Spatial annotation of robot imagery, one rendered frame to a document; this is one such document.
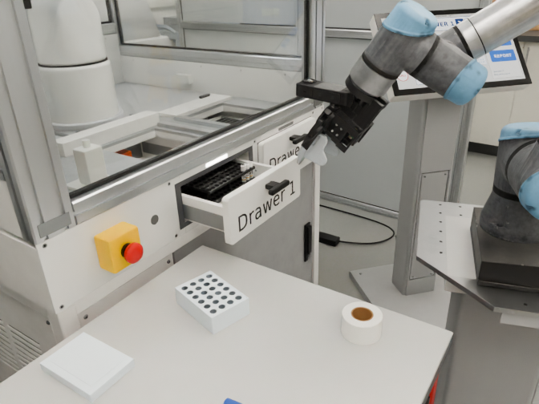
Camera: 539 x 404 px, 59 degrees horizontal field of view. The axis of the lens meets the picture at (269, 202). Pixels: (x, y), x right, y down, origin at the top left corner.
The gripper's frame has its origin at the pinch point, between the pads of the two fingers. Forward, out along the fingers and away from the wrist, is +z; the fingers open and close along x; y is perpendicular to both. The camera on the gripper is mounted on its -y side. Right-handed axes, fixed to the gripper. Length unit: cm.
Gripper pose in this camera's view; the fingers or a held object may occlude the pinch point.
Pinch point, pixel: (303, 154)
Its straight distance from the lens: 99.7
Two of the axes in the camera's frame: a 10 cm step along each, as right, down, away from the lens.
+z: -4.4, 6.2, 6.5
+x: 5.5, -3.8, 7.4
